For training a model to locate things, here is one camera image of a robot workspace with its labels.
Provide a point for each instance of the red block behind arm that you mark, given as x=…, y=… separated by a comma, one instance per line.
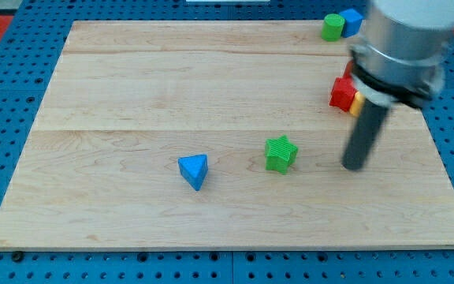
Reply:
x=347, y=74

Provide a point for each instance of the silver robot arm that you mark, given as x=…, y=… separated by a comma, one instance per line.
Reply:
x=398, y=56

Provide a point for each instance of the green star block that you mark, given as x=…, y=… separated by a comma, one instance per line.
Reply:
x=280, y=154

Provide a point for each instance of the red star block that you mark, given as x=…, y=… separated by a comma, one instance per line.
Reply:
x=342, y=93

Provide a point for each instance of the wooden board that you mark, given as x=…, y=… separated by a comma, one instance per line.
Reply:
x=127, y=99

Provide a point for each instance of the blue triangle block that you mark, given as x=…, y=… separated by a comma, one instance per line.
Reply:
x=193, y=169

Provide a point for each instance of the yellow block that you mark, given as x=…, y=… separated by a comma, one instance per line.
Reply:
x=357, y=104

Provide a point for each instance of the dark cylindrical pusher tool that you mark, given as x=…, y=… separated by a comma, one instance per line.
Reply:
x=361, y=141

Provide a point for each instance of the green cylinder block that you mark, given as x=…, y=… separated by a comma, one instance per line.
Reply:
x=332, y=27

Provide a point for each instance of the blue cube block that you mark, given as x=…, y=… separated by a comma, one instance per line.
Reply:
x=352, y=22

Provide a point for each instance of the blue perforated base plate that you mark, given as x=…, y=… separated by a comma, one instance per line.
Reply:
x=29, y=51

